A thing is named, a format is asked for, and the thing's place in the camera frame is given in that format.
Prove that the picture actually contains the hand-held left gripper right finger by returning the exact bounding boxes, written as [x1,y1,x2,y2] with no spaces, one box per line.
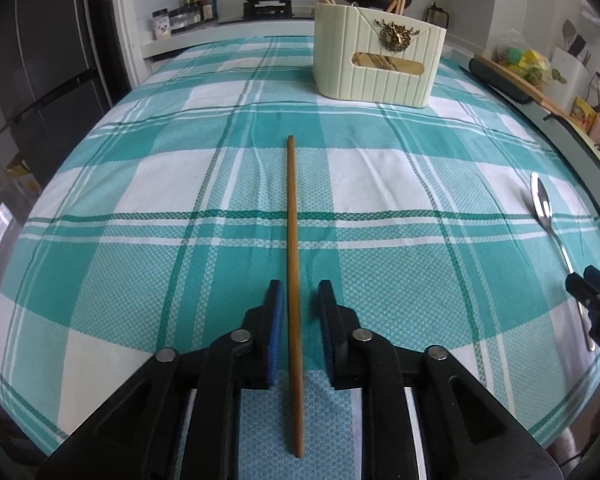
[315,280,566,480]

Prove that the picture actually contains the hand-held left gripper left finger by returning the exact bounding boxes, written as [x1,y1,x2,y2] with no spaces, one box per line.
[36,280,286,480]

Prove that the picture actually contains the steel spoon ribbed handle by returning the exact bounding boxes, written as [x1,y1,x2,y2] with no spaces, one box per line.
[530,172,595,352]

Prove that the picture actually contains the cream ribbed utensil holder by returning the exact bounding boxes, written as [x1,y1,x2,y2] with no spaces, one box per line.
[312,2,448,108]

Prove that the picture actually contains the yellow red printed packet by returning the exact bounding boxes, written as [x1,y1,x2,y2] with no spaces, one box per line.
[572,97,598,133]

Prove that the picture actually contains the teal white plaid tablecloth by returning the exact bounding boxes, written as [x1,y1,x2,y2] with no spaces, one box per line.
[0,35,600,480]

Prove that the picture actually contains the wooden cutting board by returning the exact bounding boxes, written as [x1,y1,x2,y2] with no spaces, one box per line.
[480,55,576,123]

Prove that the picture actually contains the white carton green print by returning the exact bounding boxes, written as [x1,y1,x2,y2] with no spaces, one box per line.
[545,46,593,111]

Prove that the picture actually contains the yellow green plastic bag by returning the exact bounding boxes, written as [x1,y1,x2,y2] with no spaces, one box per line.
[495,35,553,88]

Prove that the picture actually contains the black kitchen turner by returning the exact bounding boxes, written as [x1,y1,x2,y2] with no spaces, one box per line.
[562,20,591,66]

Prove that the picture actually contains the glass french press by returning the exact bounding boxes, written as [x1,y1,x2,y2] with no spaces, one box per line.
[426,0,449,31]

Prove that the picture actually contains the dark grey refrigerator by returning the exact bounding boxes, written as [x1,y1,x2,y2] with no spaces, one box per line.
[0,0,116,186]

